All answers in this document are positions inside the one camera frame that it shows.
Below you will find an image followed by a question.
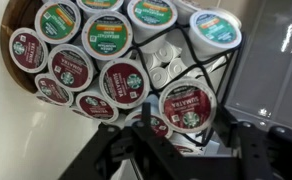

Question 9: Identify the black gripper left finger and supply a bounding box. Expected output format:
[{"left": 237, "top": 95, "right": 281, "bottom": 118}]
[{"left": 58, "top": 103, "right": 183, "bottom": 180}]

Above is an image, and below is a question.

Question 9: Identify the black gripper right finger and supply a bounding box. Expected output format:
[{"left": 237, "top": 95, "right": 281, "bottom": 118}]
[{"left": 213, "top": 105, "right": 292, "bottom": 180}]

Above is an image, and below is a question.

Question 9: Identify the red lid coffee pod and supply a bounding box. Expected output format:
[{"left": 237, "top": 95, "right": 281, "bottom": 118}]
[{"left": 159, "top": 78, "right": 217, "bottom": 133}]

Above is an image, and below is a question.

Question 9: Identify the wire coffee pod rack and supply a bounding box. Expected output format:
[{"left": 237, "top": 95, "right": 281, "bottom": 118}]
[{"left": 0, "top": 0, "right": 247, "bottom": 156}]

